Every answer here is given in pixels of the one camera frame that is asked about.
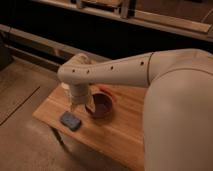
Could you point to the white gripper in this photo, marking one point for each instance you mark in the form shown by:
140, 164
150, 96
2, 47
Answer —
80, 95

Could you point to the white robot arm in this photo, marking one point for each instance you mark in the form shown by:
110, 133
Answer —
178, 105

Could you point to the dark red ceramic bowl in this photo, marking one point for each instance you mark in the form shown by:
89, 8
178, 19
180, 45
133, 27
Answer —
103, 106

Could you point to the wooden table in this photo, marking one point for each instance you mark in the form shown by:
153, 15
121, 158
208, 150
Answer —
119, 135

